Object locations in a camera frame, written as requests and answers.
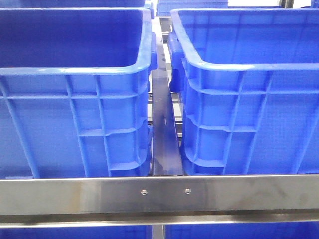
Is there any blue crate with buttons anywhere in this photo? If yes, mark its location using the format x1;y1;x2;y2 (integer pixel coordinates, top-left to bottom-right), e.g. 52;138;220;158
0;8;157;179

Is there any steel rack centre divider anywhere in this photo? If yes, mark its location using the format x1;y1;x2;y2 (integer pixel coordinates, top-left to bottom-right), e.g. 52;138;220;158
152;17;183;176

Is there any blue destination crate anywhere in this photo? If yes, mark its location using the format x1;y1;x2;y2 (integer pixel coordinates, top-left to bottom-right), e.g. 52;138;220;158
169;8;319;175

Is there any far blue crate right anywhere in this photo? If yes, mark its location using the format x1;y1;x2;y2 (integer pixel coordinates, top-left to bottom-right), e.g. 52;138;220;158
156;0;228;16

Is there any lower blue crate left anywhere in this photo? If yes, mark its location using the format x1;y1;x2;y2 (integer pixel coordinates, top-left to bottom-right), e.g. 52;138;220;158
0;226;152;239

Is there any lower blue crate right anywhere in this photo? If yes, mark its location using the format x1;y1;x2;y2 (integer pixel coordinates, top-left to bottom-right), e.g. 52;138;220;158
165;222;319;239

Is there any far blue crate left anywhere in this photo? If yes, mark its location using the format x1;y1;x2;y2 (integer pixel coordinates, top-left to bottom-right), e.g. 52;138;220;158
0;0;153;9

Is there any steel rack front rail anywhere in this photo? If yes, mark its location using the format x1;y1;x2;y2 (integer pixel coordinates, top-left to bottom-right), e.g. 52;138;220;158
0;174;319;228

